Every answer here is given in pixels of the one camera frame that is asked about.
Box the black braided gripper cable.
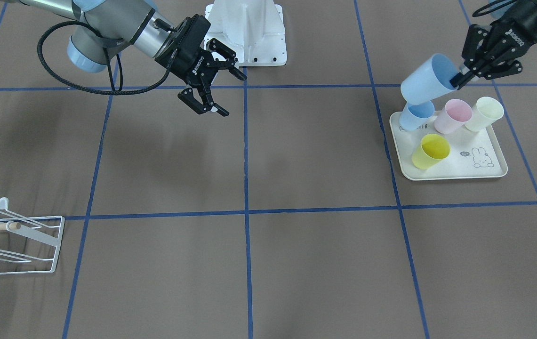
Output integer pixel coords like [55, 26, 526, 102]
[37, 20, 189, 96]

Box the cream plastic tray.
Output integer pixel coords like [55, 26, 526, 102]
[389, 110, 508, 181]

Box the light blue plastic cup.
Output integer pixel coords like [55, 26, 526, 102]
[401, 53, 458, 105]

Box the pale green plastic cup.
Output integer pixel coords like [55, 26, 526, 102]
[465, 97, 505, 132]

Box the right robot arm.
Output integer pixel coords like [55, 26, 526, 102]
[19, 0, 247, 116]

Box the white wire cup rack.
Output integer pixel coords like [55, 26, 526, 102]
[0, 197, 66, 275]

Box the yellow plastic cup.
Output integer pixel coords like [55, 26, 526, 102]
[411, 134, 451, 170]

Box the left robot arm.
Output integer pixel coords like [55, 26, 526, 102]
[450, 0, 537, 90]

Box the pink plastic cup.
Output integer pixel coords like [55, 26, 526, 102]
[433, 99, 473, 135]

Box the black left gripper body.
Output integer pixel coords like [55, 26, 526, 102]
[461, 14, 537, 71]

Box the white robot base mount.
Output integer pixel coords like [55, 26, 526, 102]
[204, 0, 288, 67]

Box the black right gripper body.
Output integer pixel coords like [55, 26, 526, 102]
[154, 14, 217, 88]

